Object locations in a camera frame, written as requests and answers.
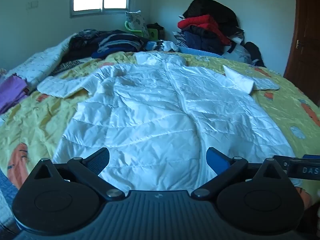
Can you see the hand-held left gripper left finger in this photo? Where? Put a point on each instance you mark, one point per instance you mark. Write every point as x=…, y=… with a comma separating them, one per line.
x=100, y=161

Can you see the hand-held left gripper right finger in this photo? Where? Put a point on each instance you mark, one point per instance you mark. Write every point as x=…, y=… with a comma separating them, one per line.
x=217, y=160

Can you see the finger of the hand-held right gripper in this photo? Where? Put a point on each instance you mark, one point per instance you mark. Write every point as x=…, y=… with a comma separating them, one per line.
x=281, y=160

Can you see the white puffer jacket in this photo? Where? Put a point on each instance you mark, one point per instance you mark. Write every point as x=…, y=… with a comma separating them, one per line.
x=150, y=120

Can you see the yellow printed blanket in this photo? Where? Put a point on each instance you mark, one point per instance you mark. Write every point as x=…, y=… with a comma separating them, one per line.
x=287, y=105

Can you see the blue patterned sheet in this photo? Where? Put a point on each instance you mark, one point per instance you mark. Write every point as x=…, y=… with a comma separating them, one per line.
x=7, y=187

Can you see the zebra striped cloth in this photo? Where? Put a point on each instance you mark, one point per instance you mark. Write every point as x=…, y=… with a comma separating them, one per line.
x=66, y=66

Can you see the grey bag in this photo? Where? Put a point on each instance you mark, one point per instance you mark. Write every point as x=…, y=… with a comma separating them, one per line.
x=237, y=53

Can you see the black backpack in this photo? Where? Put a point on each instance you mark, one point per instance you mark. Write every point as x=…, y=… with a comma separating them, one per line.
x=255, y=52

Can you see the purple cloth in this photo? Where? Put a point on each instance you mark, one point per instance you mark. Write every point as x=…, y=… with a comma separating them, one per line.
x=12, y=90

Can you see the white printed quilt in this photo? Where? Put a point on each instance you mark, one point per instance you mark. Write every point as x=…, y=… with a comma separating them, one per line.
x=42, y=62

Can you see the dark striped sweater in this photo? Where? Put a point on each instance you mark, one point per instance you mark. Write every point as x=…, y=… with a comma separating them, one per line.
x=117, y=42

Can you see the black patterned garment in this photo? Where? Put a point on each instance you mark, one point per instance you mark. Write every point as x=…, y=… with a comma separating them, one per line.
x=80, y=42

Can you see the navy jacket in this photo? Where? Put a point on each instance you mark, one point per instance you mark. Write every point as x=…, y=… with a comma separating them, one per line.
x=197, y=40

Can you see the white plastic bag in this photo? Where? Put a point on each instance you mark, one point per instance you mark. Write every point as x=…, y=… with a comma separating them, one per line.
x=162, y=46

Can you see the checked cloth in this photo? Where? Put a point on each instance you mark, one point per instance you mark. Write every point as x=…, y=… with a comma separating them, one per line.
x=179, y=38

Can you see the green plastic chair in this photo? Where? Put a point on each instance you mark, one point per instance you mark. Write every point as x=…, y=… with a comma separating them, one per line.
x=133, y=32

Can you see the red jacket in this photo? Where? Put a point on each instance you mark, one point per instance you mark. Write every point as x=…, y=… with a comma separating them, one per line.
x=202, y=22

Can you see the green and black box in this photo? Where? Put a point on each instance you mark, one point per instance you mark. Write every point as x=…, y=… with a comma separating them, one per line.
x=155, y=33

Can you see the brown wooden door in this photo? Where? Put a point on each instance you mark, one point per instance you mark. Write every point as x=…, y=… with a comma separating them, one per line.
x=306, y=17

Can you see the printed pillow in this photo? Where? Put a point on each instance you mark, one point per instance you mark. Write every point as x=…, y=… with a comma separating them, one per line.
x=136, y=20

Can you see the window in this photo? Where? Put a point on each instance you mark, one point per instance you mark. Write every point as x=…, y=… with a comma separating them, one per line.
x=100, y=1

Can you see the wall switch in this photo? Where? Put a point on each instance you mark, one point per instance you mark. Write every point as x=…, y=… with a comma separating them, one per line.
x=32, y=4

